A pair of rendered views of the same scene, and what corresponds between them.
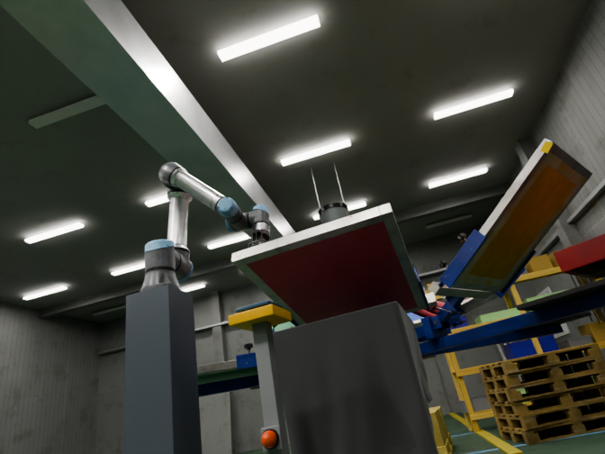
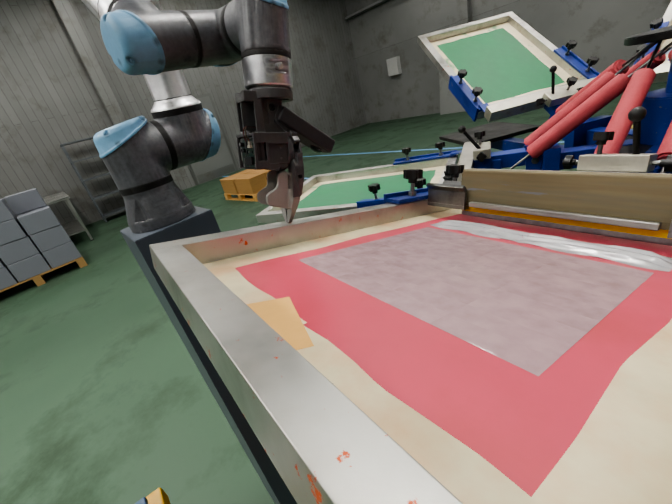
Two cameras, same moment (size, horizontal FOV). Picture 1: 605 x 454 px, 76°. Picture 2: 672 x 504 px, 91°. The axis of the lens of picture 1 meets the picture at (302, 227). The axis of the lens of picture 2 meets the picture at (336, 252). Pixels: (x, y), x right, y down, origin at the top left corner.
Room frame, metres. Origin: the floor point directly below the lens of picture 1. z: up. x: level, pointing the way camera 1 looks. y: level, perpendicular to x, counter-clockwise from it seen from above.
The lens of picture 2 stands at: (1.13, -0.24, 1.38)
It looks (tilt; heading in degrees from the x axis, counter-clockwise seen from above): 25 degrees down; 43
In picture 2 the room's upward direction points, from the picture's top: 15 degrees counter-clockwise
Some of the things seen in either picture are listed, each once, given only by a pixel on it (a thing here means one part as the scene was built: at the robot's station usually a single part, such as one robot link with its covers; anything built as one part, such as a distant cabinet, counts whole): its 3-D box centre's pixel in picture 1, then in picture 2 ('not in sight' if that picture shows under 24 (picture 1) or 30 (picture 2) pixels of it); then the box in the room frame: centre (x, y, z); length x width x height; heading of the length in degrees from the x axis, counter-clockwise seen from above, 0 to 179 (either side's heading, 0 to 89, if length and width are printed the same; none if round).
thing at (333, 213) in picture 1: (337, 227); not in sight; (6.00, -0.57, 3.36); 0.53 x 0.52 x 0.66; 169
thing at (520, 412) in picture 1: (546, 393); not in sight; (5.02, -2.36, 0.40); 1.13 x 0.77 x 0.80; 91
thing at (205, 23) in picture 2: (238, 221); (219, 37); (1.55, 0.28, 1.50); 0.11 x 0.11 x 0.08; 85
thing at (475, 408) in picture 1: (526, 335); not in sight; (6.40, -3.05, 1.13); 2.53 x 0.66 x 2.27; 80
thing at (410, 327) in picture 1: (419, 374); not in sight; (1.46, -0.29, 0.74); 0.46 x 0.04 x 0.42; 164
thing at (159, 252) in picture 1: (160, 256); (134, 151); (1.47, 0.60, 1.37); 0.13 x 0.12 x 0.14; 175
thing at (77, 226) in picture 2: not in sight; (56, 218); (2.51, 8.13, 0.48); 1.87 x 0.71 x 0.96; 80
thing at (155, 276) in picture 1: (160, 283); (155, 201); (1.46, 0.60, 1.25); 0.15 x 0.15 x 0.10
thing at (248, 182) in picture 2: not in sight; (252, 183); (5.01, 5.08, 0.21); 1.18 x 0.85 x 0.41; 79
